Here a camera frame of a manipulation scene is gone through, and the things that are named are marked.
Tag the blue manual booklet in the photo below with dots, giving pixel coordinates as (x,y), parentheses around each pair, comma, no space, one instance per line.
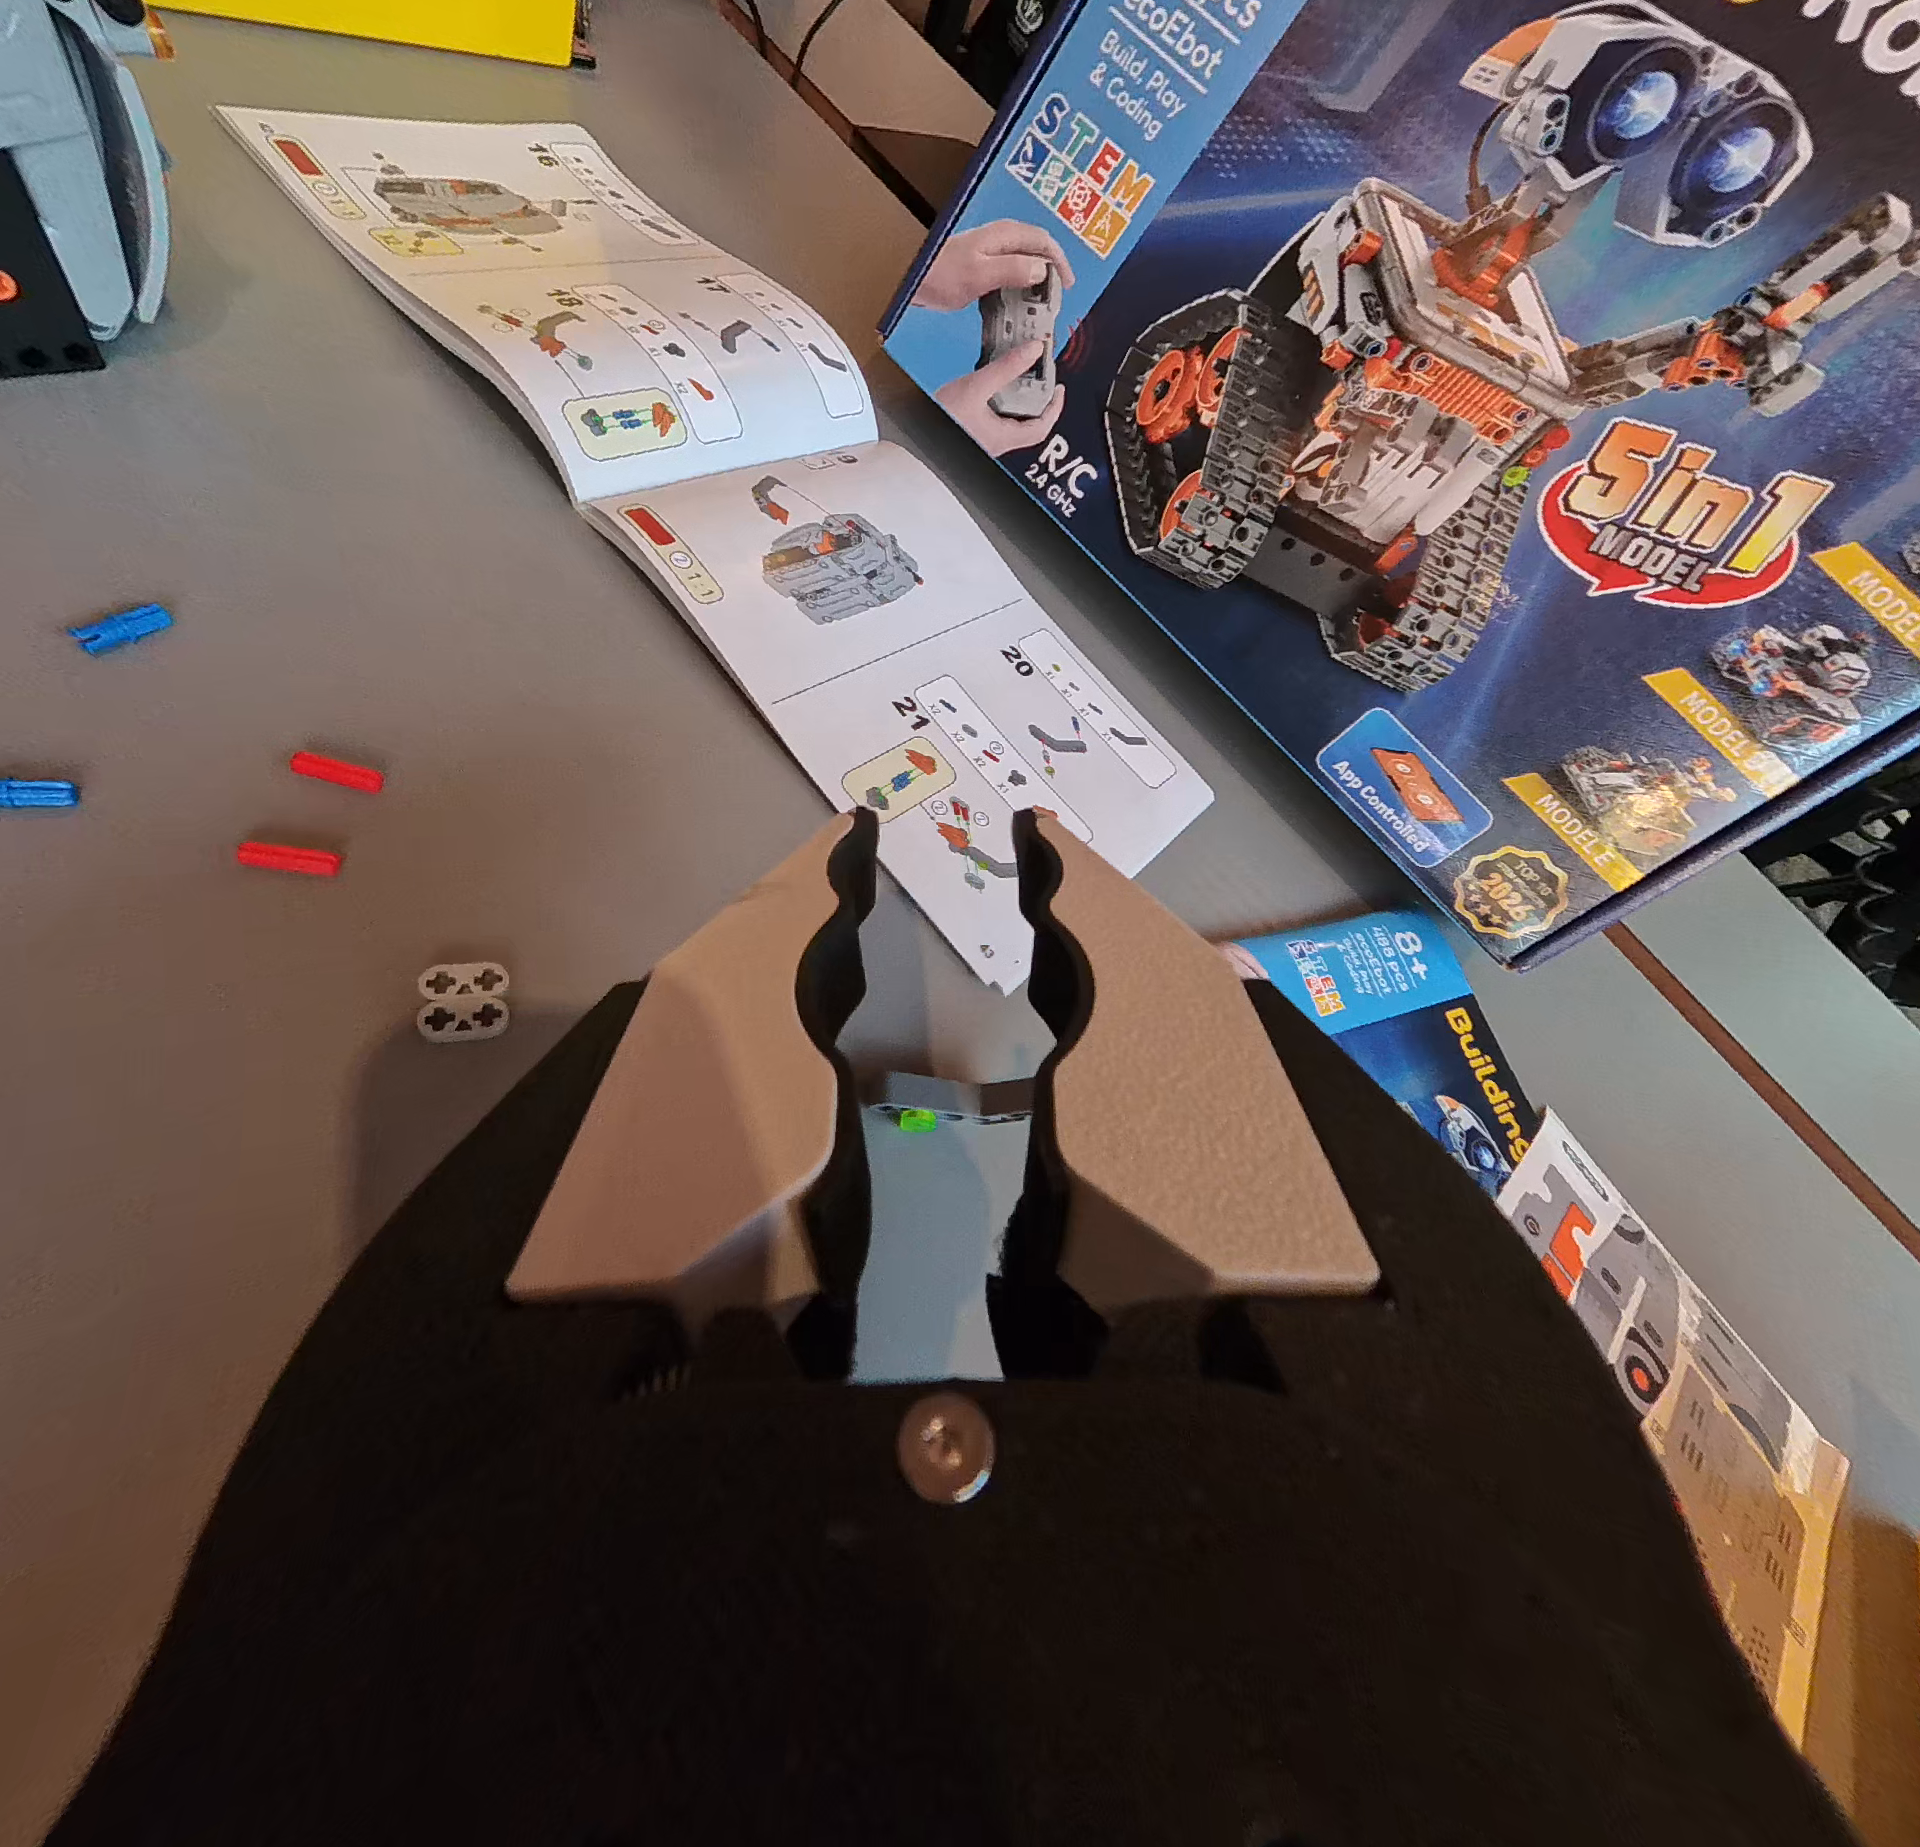
(1381,1006)

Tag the black backpack with logo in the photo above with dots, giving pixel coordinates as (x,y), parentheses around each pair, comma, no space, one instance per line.
(1020,3)

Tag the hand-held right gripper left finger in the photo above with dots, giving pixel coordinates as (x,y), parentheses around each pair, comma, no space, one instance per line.
(690,1128)

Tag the grey desk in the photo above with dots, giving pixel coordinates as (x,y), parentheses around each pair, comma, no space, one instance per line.
(298,454)

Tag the orange sticker sheets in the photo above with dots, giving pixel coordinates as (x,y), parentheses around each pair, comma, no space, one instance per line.
(1695,1398)

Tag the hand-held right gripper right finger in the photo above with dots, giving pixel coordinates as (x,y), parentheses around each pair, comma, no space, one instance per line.
(1214,1128)

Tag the blue robot kit box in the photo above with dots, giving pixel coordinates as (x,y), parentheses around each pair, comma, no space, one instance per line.
(1350,603)

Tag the light grey cross-hole connector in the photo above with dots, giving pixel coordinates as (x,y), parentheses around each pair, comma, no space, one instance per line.
(460,982)
(460,1021)

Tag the open instruction booklet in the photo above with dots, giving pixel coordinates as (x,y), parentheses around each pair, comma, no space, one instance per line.
(601,348)

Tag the blue axle pin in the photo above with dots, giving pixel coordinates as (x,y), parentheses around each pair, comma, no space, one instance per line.
(37,794)
(121,629)

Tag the red axle pin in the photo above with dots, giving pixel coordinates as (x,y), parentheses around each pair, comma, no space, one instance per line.
(339,773)
(289,858)

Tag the dark grey beam with pins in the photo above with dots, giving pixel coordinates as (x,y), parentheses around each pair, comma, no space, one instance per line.
(960,1099)

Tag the partly built robot model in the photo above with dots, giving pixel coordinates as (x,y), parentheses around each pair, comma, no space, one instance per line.
(74,183)

